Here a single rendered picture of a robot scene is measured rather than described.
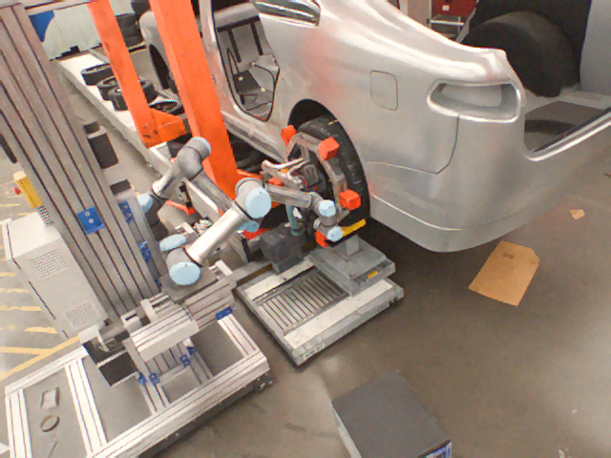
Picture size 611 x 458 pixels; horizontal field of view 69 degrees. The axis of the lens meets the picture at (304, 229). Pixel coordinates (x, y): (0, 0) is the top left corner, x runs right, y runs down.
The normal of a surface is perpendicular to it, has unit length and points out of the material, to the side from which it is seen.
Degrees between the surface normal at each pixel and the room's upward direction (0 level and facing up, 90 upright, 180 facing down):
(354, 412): 0
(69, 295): 90
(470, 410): 0
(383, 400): 0
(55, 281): 90
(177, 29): 90
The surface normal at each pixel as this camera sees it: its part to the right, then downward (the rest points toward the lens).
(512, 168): 0.25, 0.51
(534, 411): -0.16, -0.81
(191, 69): 0.54, 0.41
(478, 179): -0.11, 0.59
